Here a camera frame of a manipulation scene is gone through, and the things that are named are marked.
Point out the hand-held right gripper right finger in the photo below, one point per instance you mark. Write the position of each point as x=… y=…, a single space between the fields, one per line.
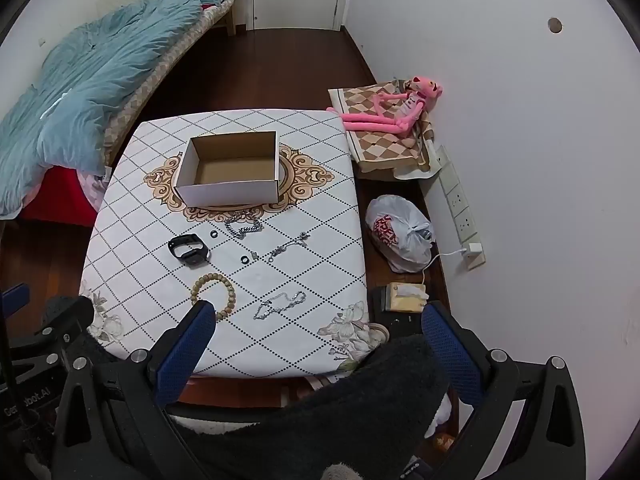
x=447 y=350

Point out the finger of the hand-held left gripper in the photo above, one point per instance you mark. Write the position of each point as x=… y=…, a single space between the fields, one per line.
x=67 y=315
x=12 y=296

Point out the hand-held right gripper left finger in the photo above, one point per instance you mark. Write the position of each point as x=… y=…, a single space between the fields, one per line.
x=187 y=350

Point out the black smartwatch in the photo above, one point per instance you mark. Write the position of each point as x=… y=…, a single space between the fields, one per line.
x=195 y=257

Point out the cardboard box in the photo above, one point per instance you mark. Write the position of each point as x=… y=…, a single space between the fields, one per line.
x=225 y=195

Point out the wooden tissue box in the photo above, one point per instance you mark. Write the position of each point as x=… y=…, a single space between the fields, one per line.
x=407 y=300

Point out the white charger plug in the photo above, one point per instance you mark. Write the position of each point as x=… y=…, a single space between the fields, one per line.
x=472 y=248

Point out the red bed sheet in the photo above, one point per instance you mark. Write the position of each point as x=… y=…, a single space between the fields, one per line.
x=55 y=195

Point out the white plastic bag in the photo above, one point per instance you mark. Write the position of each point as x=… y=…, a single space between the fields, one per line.
x=400 y=230

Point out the pink checked cloth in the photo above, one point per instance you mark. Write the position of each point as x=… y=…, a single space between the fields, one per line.
x=92 y=187

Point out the person's black fleece clothing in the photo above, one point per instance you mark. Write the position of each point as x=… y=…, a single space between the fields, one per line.
x=325 y=420

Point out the white diamond pattern tablecloth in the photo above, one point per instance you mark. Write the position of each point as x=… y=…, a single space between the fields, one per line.
x=310 y=200

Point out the pink plush toy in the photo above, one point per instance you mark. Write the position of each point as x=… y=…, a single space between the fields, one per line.
x=400 y=122

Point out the blue duvet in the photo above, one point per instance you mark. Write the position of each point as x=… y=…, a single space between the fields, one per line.
x=100 y=70

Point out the white wall socket strip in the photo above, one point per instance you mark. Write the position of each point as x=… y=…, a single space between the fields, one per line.
x=457 y=200

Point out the round wall hole cover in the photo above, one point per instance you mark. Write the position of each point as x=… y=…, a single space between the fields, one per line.
x=555 y=25

